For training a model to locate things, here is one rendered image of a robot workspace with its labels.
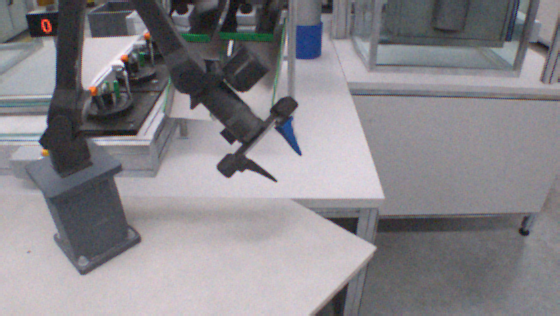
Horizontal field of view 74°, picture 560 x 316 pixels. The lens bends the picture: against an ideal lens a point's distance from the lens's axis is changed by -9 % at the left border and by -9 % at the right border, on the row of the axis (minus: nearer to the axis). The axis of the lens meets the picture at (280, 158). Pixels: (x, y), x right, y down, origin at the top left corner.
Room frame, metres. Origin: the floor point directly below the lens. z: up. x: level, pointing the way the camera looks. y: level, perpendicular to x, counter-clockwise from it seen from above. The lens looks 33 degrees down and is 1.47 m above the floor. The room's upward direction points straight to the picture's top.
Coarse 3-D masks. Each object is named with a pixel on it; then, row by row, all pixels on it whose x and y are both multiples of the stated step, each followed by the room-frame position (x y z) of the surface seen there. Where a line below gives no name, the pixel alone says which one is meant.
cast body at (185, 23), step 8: (176, 8) 0.96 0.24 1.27; (184, 8) 0.95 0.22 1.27; (192, 8) 0.97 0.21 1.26; (176, 16) 0.95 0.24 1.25; (184, 16) 0.94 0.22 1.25; (192, 16) 0.96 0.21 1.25; (176, 24) 0.96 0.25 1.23; (184, 24) 0.95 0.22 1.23; (192, 24) 0.96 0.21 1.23; (200, 24) 1.00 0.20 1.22; (184, 32) 0.95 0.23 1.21; (192, 32) 0.96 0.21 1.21
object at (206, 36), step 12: (180, 0) 1.10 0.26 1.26; (192, 0) 1.10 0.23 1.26; (204, 0) 1.10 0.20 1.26; (216, 0) 1.09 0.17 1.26; (204, 12) 1.05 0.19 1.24; (216, 12) 1.01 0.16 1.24; (204, 24) 1.00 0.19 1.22; (216, 24) 0.99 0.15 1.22; (192, 36) 0.94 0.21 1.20; (204, 36) 0.94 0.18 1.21
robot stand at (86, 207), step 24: (96, 144) 0.69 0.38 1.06; (48, 168) 0.60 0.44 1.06; (96, 168) 0.60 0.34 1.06; (120, 168) 0.62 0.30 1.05; (48, 192) 0.53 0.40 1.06; (72, 192) 0.54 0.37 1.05; (96, 192) 0.58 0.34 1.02; (72, 216) 0.54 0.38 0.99; (96, 216) 0.57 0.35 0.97; (120, 216) 0.61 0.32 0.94; (72, 240) 0.54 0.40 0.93; (96, 240) 0.56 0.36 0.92; (120, 240) 0.59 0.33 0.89; (96, 264) 0.54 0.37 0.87
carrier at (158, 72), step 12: (120, 60) 1.40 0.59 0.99; (132, 60) 1.28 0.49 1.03; (144, 60) 1.34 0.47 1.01; (120, 72) 1.27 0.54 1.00; (132, 72) 1.28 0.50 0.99; (144, 72) 1.28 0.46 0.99; (156, 72) 1.30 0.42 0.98; (168, 72) 1.33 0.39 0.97; (120, 84) 1.22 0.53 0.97; (132, 84) 1.22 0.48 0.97; (144, 84) 1.22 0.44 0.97
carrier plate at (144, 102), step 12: (132, 96) 1.13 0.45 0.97; (144, 96) 1.12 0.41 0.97; (156, 96) 1.12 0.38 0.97; (144, 108) 1.04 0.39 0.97; (108, 120) 0.97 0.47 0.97; (120, 120) 0.97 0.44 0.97; (144, 120) 0.98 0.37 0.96; (108, 132) 0.92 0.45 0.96; (120, 132) 0.91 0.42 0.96; (132, 132) 0.91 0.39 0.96
